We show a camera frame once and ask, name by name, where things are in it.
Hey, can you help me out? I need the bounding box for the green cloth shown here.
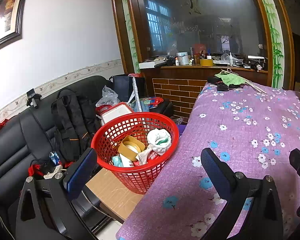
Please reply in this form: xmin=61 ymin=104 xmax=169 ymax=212
xmin=215 ymin=72 xmax=245 ymax=86

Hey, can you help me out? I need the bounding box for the black leather sofa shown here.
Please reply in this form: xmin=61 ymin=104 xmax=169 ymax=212
xmin=0 ymin=75 xmax=112 ymax=235

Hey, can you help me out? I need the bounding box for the clear plastic bag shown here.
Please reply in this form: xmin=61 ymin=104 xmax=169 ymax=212
xmin=96 ymin=86 xmax=120 ymax=107

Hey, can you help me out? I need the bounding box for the teal tissue pack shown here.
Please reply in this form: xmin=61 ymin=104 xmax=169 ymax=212
xmin=112 ymin=155 xmax=123 ymax=167

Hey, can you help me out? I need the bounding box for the yellow tape roll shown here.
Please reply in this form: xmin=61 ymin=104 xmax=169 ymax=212
xmin=200 ymin=59 xmax=213 ymax=67

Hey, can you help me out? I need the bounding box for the red framed white board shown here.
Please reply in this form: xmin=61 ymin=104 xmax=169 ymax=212
xmin=101 ymin=102 xmax=134 ymax=126

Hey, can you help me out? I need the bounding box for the black backpack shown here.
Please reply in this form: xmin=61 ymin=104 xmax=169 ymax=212
xmin=51 ymin=89 xmax=100 ymax=164

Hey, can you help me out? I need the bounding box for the purple floral tablecloth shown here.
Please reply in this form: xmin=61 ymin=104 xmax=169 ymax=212
xmin=116 ymin=85 xmax=300 ymax=239

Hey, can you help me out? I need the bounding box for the bundle of chopsticks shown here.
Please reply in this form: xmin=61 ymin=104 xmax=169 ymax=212
xmin=221 ymin=68 xmax=267 ymax=94

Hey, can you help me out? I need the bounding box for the white sock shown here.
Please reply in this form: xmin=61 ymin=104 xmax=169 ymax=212
xmin=147 ymin=128 xmax=172 ymax=155

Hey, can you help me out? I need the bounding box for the black small pouch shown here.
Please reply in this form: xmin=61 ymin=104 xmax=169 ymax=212
xmin=217 ymin=82 xmax=229 ymax=92

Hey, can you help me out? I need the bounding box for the white paper wrapper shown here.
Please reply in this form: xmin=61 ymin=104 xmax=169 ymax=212
xmin=136 ymin=147 xmax=152 ymax=165

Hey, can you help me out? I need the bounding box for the dark blue bag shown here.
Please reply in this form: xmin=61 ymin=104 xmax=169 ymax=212
xmin=109 ymin=74 xmax=146 ymax=102

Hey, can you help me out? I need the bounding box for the red white cigarette box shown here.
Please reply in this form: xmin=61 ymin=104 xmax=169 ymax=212
xmin=133 ymin=150 xmax=159 ymax=166

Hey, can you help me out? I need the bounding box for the wooden brick pattern counter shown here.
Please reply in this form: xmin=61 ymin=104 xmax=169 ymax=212
xmin=141 ymin=66 xmax=270 ymax=124

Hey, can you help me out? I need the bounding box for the red plastic mesh basket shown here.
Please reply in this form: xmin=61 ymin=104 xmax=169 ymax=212
xmin=91 ymin=112 xmax=179 ymax=194

